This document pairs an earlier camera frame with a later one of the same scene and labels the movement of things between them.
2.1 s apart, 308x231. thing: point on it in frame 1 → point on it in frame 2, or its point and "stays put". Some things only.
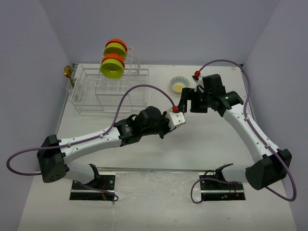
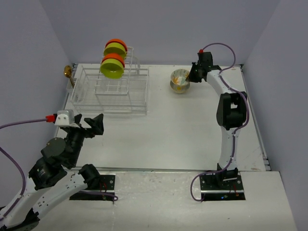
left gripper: x=165 y=117 → x=97 y=123
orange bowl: x=116 y=56 stays put
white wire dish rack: x=93 y=92 stays put
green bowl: x=112 y=68 stays put
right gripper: x=188 y=94 → x=191 y=78
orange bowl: x=117 y=40 stays put
